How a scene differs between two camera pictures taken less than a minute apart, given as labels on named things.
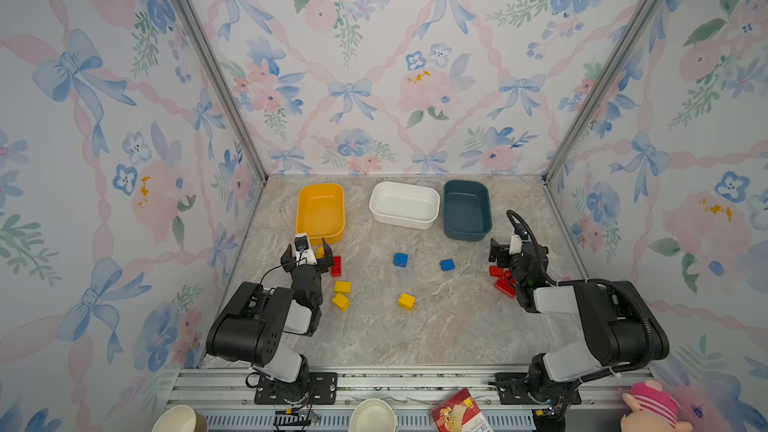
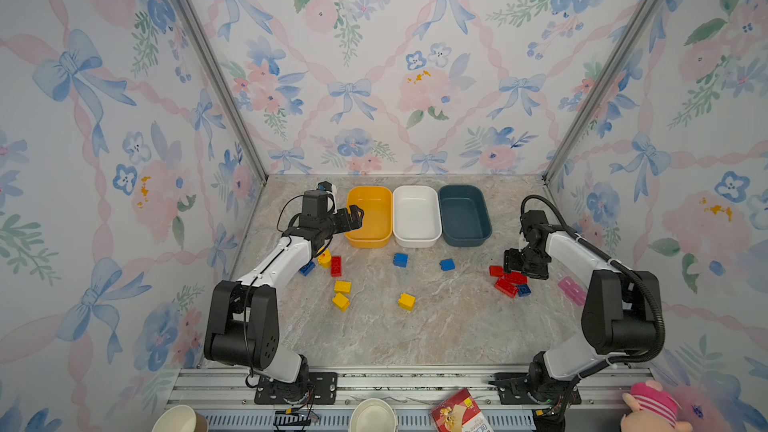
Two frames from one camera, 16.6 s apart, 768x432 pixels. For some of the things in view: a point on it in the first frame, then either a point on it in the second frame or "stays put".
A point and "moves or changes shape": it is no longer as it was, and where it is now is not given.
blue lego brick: [447, 264] stays put
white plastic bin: [404, 205] moves or changes shape
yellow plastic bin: [320, 213] moves or changes shape
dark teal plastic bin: [467, 213] stays put
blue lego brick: [400, 260] stays put
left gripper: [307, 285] → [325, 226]
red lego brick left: [336, 270] stays put
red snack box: [460, 412] stays put
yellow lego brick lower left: [341, 301] stays put
